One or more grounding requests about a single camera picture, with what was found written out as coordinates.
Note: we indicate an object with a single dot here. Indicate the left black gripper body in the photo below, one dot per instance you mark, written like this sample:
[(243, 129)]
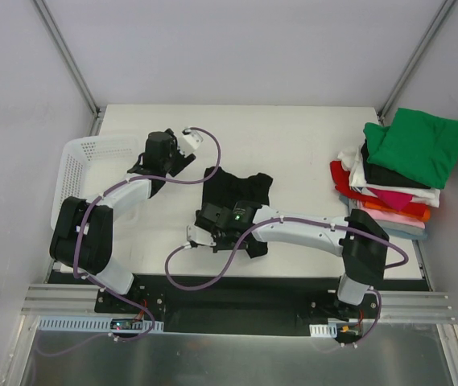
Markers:
[(181, 164)]

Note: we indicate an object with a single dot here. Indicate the white folded t-shirt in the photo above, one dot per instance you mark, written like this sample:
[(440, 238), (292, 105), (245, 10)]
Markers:
[(353, 162)]

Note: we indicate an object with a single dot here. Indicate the slotted cable duct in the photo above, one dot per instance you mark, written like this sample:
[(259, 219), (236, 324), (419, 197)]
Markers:
[(328, 330), (98, 324)]

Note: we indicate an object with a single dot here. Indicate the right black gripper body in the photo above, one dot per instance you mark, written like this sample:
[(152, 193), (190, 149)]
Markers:
[(205, 219)]

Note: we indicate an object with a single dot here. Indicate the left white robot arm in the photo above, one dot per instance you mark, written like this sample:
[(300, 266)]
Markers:
[(83, 232)]

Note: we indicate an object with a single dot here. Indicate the left slotted cable duct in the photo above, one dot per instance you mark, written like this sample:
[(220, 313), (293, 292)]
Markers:
[(98, 324)]

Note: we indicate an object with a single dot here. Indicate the left aluminium corner post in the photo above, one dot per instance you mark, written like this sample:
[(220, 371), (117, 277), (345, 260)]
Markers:
[(48, 20)]

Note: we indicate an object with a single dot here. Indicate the white plastic basket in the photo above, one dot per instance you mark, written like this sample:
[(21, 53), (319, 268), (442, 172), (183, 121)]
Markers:
[(90, 165)]

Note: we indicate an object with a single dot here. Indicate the aluminium corner post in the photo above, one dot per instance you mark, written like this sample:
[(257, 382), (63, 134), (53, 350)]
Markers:
[(48, 20), (428, 37)]

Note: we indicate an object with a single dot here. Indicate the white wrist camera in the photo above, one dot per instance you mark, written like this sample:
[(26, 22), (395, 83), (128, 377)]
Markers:
[(190, 141), (199, 237)]

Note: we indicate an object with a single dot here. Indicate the right slotted cable duct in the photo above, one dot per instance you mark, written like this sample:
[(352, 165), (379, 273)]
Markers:
[(328, 330)]

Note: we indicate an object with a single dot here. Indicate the grey folded t-shirt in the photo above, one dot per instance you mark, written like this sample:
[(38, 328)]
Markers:
[(405, 231)]

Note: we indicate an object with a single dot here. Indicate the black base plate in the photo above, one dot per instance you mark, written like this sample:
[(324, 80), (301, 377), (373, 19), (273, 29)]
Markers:
[(276, 306)]

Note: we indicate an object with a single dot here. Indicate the magenta folded t-shirt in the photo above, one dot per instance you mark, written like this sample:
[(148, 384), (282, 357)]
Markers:
[(394, 199)]

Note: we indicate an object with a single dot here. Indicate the aluminium rail frame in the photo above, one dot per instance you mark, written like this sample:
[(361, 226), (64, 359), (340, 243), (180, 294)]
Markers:
[(398, 301)]

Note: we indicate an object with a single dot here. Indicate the light blue folded t-shirt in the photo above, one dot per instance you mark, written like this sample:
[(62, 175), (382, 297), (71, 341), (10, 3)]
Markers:
[(352, 204)]

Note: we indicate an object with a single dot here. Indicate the right aluminium corner post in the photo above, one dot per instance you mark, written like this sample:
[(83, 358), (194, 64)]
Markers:
[(428, 37)]

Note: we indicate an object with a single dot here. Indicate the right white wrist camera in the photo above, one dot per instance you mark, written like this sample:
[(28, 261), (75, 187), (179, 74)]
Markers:
[(199, 237)]

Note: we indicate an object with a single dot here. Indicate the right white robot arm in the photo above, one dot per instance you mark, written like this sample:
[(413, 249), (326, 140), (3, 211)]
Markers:
[(357, 239)]

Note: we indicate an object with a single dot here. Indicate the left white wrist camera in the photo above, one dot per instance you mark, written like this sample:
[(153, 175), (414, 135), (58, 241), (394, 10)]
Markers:
[(190, 141)]

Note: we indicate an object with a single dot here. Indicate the green folded t-shirt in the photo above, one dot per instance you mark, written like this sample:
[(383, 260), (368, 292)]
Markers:
[(419, 146)]

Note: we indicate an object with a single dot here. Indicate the orange folded t-shirt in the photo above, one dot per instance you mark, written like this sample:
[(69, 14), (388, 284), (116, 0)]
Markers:
[(422, 213)]

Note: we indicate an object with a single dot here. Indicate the black folded t-shirt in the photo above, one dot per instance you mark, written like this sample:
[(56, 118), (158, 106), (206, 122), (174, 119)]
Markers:
[(381, 176)]

